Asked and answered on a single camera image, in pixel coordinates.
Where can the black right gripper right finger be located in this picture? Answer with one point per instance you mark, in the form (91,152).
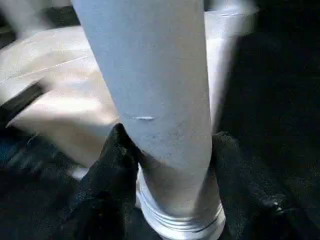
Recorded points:
(250,212)

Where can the white plastic table top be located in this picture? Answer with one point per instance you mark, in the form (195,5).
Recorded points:
(62,112)

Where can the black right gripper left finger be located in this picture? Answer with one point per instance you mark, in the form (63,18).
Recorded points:
(107,195)

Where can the white plastic table leg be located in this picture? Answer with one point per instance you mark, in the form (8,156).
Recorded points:
(155,75)

